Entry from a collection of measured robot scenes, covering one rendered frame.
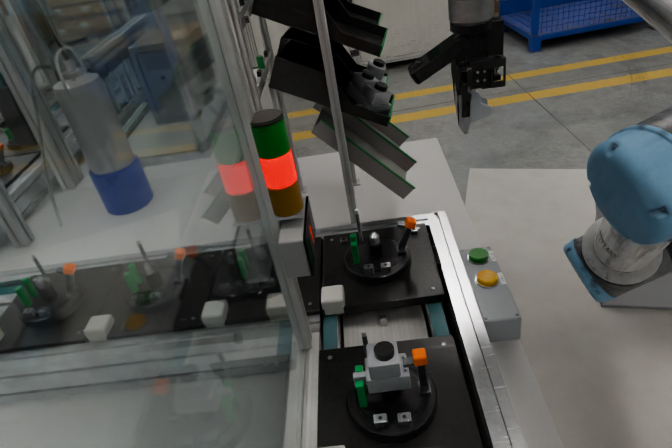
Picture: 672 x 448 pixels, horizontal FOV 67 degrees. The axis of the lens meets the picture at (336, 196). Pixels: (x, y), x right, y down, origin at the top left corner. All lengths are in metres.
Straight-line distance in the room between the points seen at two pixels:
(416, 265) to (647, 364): 0.45
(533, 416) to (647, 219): 0.52
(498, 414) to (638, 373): 0.31
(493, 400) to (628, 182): 0.46
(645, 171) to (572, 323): 0.64
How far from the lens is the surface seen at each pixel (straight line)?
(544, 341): 1.10
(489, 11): 0.92
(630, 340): 1.14
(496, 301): 1.02
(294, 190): 0.75
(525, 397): 1.02
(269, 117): 0.71
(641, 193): 0.55
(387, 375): 0.78
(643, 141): 0.57
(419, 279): 1.05
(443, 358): 0.92
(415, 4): 5.00
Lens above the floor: 1.68
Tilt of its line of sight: 32 degrees down
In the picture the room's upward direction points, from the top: 11 degrees counter-clockwise
